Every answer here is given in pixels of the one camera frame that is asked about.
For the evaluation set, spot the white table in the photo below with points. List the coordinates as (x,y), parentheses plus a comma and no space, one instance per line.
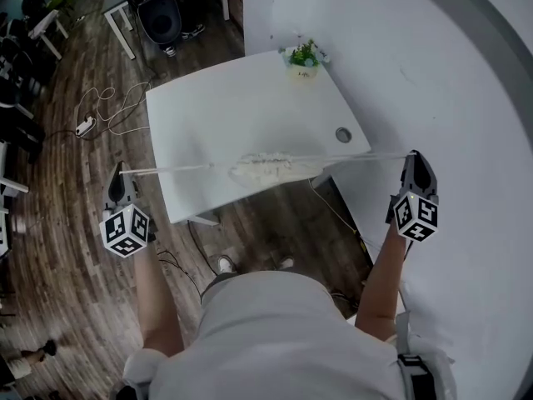
(229,111)

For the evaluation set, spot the small potted green plant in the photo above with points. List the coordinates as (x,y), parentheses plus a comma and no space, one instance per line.
(304,63)

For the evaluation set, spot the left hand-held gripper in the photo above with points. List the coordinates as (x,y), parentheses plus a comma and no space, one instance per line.
(125,231)

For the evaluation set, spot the person's dark trousers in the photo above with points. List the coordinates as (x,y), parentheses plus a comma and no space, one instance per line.
(214,283)

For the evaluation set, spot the person's right shoe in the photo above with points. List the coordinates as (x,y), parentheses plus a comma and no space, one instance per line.
(286,263)

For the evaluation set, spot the person's left shoe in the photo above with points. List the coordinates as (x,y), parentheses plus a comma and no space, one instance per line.
(227,264)

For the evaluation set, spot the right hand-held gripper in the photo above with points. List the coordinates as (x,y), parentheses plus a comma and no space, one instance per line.
(416,219)

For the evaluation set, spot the person's left forearm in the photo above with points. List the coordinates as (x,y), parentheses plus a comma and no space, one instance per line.
(156,306)

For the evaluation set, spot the black round bucket chair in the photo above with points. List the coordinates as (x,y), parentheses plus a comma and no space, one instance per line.
(160,19)

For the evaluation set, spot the person's right forearm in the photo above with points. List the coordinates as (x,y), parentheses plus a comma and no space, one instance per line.
(381,286)

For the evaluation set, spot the person's white shirt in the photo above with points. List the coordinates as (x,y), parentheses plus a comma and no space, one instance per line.
(291,340)

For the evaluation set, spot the row of black office chairs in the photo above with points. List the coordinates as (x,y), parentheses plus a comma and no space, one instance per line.
(16,98)

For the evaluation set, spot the white desk frame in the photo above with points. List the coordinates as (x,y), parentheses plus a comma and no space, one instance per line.
(14,185)

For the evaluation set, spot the person's shoe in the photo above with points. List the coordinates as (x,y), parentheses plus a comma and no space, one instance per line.
(227,264)
(170,51)
(286,263)
(193,31)

